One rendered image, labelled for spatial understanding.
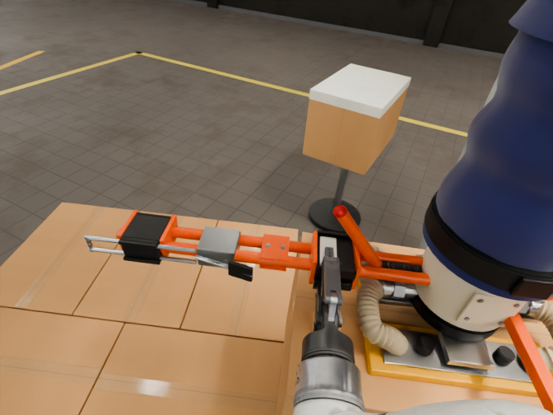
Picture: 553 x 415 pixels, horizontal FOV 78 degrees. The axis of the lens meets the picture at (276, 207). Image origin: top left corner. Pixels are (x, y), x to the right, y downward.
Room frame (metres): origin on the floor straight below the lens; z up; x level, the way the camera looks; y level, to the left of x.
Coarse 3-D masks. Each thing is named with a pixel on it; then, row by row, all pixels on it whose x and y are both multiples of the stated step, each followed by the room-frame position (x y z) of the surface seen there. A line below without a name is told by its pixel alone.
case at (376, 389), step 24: (312, 288) 0.46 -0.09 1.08; (288, 312) 0.59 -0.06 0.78; (312, 312) 0.40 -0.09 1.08; (384, 312) 0.42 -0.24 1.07; (408, 312) 0.42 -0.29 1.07; (288, 336) 0.41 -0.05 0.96; (360, 336) 0.36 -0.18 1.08; (504, 336) 0.39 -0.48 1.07; (288, 360) 0.30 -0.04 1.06; (360, 360) 0.31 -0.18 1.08; (288, 384) 0.26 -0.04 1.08; (384, 384) 0.27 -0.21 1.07; (408, 384) 0.27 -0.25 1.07; (432, 384) 0.28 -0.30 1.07; (288, 408) 0.24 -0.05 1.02; (384, 408) 0.23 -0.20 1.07
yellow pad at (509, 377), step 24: (408, 336) 0.35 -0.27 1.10; (432, 336) 0.36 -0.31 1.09; (384, 360) 0.30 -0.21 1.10; (408, 360) 0.31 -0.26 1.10; (432, 360) 0.31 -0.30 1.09; (504, 360) 0.31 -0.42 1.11; (456, 384) 0.28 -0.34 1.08; (480, 384) 0.28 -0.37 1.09; (504, 384) 0.28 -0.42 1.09; (528, 384) 0.28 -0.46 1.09
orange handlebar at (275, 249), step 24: (168, 240) 0.43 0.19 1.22; (240, 240) 0.45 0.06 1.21; (264, 240) 0.45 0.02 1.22; (288, 240) 0.46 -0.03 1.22; (264, 264) 0.41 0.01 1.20; (288, 264) 0.41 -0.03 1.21; (528, 336) 0.30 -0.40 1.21; (528, 360) 0.26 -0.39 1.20; (552, 384) 0.23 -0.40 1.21; (552, 408) 0.20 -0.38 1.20
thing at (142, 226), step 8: (136, 216) 0.47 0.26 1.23; (144, 216) 0.48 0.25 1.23; (152, 216) 0.48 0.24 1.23; (160, 216) 0.48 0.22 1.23; (168, 216) 0.48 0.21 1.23; (176, 216) 0.49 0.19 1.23; (128, 224) 0.45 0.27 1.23; (136, 224) 0.45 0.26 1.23; (144, 224) 0.45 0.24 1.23; (152, 224) 0.46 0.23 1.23; (160, 224) 0.46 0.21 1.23; (168, 224) 0.46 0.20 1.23; (176, 224) 0.48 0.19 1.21; (120, 232) 0.43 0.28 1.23; (128, 232) 0.43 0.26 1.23; (136, 232) 0.43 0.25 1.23; (144, 232) 0.43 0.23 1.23; (152, 232) 0.43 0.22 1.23; (160, 232) 0.44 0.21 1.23; (168, 232) 0.44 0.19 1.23; (160, 240) 0.42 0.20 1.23
